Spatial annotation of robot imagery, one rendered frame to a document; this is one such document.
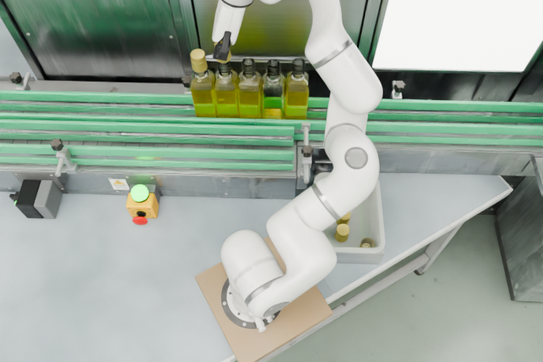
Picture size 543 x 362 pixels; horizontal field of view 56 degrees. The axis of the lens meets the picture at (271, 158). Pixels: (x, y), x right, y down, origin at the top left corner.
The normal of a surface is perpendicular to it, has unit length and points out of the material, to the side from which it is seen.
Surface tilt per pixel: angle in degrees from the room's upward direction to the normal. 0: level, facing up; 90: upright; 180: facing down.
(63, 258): 0
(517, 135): 90
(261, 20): 90
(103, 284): 0
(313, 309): 0
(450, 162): 90
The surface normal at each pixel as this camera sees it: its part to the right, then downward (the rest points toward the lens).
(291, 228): -0.27, -0.43
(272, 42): -0.04, 0.85
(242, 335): 0.00, -0.52
